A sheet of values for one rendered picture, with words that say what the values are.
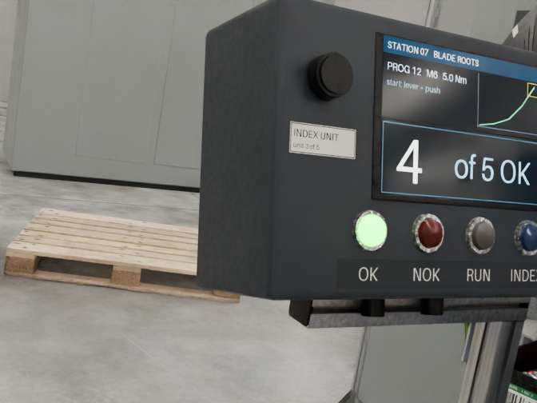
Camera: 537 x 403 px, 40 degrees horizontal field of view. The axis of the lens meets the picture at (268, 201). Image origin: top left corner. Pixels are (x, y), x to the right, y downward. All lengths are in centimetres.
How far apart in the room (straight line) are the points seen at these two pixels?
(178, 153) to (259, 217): 634
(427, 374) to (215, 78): 217
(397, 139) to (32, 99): 607
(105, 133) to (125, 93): 39
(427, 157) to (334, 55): 10
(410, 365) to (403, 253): 219
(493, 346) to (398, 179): 25
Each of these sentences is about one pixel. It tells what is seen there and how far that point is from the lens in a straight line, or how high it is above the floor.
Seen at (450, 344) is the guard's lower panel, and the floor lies 44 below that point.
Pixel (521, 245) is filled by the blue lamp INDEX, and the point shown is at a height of 111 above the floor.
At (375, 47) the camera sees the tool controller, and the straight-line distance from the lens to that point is 50.
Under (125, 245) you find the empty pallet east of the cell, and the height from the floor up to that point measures 14.
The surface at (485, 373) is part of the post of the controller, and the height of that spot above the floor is 97.
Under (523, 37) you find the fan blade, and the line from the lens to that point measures 160.
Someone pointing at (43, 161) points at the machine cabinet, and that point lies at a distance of 658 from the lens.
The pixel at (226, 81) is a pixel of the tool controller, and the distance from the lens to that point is 51.
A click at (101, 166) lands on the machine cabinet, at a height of 16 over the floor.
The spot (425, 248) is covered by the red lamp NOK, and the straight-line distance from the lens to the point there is 51.
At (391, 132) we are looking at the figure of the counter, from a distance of 50.
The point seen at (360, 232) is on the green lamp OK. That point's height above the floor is 112.
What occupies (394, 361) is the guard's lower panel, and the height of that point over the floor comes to 27.
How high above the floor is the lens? 121
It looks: 10 degrees down
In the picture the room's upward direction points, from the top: 10 degrees clockwise
